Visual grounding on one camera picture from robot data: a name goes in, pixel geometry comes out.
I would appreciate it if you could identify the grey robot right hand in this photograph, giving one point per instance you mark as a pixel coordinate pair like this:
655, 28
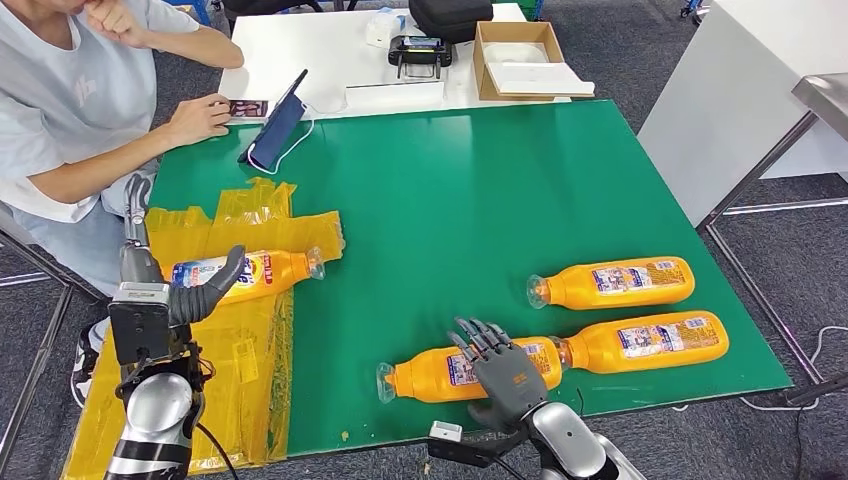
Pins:
510, 384

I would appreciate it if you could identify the person's right hand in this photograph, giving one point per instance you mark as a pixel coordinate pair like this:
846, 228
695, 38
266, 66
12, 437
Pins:
195, 119

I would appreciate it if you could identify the person's left hand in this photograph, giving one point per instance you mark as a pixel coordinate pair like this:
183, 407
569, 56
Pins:
116, 20

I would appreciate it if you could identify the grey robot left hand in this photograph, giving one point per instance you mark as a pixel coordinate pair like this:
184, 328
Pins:
142, 262

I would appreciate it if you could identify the smartphone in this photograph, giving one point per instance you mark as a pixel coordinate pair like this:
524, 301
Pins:
250, 109

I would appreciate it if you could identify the orange detergent bottle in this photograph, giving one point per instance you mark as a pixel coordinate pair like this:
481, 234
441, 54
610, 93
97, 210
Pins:
596, 353
424, 381
570, 290
278, 272

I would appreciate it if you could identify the person's left forearm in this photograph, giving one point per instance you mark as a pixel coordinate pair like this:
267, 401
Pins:
192, 46

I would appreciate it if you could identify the person's right forearm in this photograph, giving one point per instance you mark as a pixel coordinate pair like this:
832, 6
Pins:
99, 169

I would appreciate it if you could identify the tablet in blue case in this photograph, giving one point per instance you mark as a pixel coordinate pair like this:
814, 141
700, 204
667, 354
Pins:
275, 132

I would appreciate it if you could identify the person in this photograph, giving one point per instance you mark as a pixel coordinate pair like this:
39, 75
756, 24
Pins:
53, 99

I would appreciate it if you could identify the yellow taped sheet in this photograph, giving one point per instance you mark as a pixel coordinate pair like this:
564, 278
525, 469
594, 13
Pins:
252, 371

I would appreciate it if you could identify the green top table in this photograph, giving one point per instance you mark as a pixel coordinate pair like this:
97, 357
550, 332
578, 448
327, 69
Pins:
464, 199

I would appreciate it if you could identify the black handheld controller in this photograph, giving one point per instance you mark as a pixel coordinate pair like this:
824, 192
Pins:
419, 52

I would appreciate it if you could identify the black zip case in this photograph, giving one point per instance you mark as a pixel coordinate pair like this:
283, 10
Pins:
449, 17

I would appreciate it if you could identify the cardboard box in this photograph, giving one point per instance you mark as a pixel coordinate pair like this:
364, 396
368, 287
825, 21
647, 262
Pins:
481, 63

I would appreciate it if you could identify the white folded sheet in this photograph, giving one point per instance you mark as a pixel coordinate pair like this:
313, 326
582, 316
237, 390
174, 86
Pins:
535, 79

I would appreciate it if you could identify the dark metal floor bar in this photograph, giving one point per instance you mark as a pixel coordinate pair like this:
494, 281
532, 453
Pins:
818, 393

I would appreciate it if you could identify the white plastic bag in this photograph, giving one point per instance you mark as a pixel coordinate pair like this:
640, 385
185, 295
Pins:
519, 52

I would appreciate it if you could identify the green plastic crate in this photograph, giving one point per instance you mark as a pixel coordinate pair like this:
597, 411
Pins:
523, 5

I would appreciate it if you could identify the large white table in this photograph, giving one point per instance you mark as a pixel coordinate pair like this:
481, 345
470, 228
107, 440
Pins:
729, 99

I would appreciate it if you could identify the blue wheeled item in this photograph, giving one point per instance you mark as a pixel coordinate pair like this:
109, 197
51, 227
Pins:
692, 6

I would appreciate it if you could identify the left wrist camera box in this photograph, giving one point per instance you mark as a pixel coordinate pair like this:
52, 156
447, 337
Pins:
139, 324

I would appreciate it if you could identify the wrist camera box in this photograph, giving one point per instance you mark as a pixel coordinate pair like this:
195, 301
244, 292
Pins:
457, 450
139, 324

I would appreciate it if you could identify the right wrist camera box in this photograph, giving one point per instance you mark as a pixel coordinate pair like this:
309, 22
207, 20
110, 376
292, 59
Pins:
457, 450

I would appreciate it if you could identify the grey metal leg frame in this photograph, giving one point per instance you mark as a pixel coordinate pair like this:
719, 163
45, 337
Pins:
36, 371

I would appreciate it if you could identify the steel table frame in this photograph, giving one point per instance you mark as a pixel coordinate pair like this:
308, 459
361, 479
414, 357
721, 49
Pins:
828, 96

